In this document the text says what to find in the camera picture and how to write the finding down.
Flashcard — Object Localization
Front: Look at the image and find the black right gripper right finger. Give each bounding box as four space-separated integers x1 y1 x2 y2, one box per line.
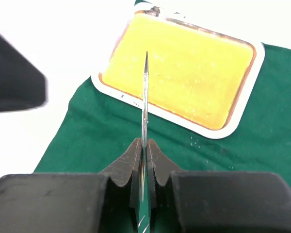
146 139 184 233

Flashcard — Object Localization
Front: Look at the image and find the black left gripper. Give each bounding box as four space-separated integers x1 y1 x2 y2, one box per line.
0 35 47 112

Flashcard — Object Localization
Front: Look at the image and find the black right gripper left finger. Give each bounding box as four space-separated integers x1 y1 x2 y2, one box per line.
99 138 142 233

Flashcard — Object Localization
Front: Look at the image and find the dark green surgical cloth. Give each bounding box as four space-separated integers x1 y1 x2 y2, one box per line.
35 43 291 233

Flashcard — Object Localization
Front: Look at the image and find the steel tray with brown liner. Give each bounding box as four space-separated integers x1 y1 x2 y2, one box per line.
91 2 265 139

